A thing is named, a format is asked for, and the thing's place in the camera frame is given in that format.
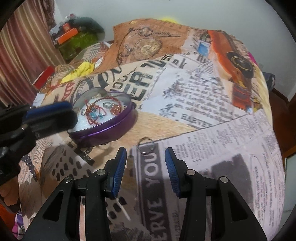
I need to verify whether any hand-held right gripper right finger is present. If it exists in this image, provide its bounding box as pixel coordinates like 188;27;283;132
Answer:
165;147;271;241

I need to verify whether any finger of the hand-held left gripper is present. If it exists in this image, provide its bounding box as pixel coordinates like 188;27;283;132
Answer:
21;110;78;140
25;101;73;121

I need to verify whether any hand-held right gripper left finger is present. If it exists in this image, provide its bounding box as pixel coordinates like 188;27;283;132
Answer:
23;146;127;241

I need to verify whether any silver ring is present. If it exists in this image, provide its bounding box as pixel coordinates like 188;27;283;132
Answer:
138;138;153;154

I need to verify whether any red gold beaded bracelet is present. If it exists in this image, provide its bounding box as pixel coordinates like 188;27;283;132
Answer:
84;97;122;126

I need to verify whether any purple heart-shaped tin box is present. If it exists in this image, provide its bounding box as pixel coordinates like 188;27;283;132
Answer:
67;88;137;147

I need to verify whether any red box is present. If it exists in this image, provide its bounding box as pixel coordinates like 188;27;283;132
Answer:
32;65;56;90

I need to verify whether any yellow cloth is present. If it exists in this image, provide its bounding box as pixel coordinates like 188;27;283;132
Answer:
60;61;97;83

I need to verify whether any striped red curtain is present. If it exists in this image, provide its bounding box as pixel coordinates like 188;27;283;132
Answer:
0;0;67;107

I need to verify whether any newspaper print blanket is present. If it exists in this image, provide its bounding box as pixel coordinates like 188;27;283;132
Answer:
14;17;286;241

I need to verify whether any orange flat box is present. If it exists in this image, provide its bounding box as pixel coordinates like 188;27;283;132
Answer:
56;28;79;45

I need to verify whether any dark grey cloth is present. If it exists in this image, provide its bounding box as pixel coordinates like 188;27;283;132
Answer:
73;16;106;39

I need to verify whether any dark blue bag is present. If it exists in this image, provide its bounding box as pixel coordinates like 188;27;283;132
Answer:
263;72;277;89

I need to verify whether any pink cloth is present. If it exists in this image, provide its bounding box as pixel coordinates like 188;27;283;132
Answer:
247;52;258;66

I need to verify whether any yellow plastic object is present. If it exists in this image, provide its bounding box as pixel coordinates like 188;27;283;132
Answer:
160;16;179;24

